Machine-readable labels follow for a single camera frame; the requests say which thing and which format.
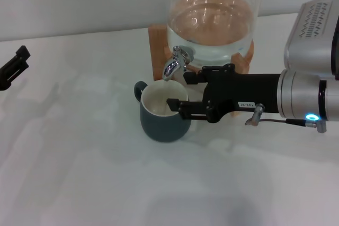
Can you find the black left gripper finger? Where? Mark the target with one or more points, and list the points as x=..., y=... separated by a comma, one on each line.
x=17, y=67

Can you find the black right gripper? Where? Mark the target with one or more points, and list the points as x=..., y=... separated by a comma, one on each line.
x=238, y=91

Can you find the chrome faucet tap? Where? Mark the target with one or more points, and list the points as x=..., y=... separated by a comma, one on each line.
x=170, y=68

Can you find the black ceramic cup white inside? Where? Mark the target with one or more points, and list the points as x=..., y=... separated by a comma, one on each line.
x=164, y=128

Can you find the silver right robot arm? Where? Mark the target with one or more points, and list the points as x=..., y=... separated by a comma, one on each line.
x=302, y=96

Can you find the wooden dispenser stand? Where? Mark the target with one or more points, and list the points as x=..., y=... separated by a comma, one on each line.
x=159, y=51

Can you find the glass water dispenser jar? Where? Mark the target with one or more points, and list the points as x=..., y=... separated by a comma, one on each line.
x=212, y=25

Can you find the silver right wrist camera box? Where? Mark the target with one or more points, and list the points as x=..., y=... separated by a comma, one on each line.
x=312, y=35

